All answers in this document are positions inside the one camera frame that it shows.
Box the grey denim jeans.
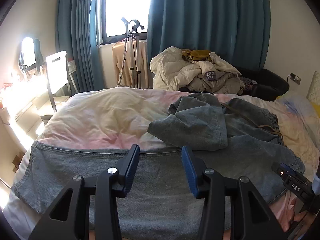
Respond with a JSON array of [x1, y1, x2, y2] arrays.
[[8, 93, 305, 239]]

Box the person right hand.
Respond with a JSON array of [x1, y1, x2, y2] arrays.
[[288, 197, 315, 236]]

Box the pastel tie-dye duvet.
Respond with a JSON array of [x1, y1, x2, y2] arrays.
[[1, 87, 320, 240]]

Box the pastel pillow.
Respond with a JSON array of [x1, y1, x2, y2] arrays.
[[276, 90, 319, 149]]

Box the yellow plush toy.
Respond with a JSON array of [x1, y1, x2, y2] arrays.
[[312, 103, 320, 118]]

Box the white quilted headboard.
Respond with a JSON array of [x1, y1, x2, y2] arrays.
[[306, 71, 320, 105]]

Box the cardboard box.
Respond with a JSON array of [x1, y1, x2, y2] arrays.
[[12, 155, 22, 173]]

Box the white chair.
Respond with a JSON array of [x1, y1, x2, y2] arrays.
[[44, 50, 79, 112]]

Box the black armchair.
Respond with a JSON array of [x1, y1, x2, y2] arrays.
[[237, 67, 290, 101]]

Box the white dresser desk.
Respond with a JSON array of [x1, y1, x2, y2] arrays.
[[1, 77, 49, 153]]

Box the cream puffer jacket pile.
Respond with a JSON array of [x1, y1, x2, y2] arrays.
[[150, 46, 245, 94]]

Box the beige sweater on hanger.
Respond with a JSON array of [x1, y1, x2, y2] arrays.
[[112, 40, 149, 89]]

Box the vanity mirror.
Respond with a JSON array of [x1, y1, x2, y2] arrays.
[[18, 37, 44, 74]]

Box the mustard yellow garment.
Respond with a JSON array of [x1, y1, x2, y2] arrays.
[[182, 49, 212, 63]]

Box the left teal curtain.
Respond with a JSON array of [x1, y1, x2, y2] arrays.
[[55, 0, 105, 92]]

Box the teal curtain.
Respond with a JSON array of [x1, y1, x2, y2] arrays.
[[55, 0, 105, 92], [147, 0, 271, 70]]

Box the silver tripod stand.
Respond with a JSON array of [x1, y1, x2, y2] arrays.
[[117, 17, 145, 89]]

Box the right teal curtain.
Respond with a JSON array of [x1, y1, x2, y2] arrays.
[[147, 0, 271, 70]]

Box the wall power socket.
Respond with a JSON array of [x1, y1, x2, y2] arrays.
[[287, 73, 301, 85]]

